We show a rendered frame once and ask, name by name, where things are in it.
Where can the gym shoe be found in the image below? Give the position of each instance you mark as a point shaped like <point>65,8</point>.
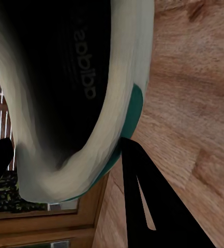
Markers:
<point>74,74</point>

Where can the door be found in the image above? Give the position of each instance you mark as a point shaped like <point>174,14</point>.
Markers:
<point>25,224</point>

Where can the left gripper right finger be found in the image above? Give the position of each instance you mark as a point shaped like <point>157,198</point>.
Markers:
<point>175,225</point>

